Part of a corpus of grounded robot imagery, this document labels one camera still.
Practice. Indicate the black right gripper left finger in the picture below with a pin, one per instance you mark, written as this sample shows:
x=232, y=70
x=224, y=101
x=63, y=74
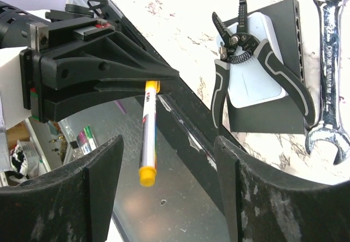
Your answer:
x=71, y=203

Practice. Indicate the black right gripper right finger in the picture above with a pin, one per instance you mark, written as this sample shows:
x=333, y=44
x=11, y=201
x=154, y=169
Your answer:
x=262, y=203

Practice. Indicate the white rounded pad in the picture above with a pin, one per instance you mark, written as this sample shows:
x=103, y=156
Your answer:
x=249, y=83

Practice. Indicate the black network switch box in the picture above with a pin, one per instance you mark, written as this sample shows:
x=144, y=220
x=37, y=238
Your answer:
x=279, y=116

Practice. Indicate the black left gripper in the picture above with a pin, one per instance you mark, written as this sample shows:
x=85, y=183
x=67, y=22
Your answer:
x=65, y=53

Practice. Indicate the chrome combination wrench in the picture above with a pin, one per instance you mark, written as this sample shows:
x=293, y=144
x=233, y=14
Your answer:
x=329, y=127

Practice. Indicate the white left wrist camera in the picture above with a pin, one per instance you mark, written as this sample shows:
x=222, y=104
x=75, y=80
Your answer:
x=12, y=106

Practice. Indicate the yellow capped white marker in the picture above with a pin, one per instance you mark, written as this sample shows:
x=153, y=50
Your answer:
x=148, y=160

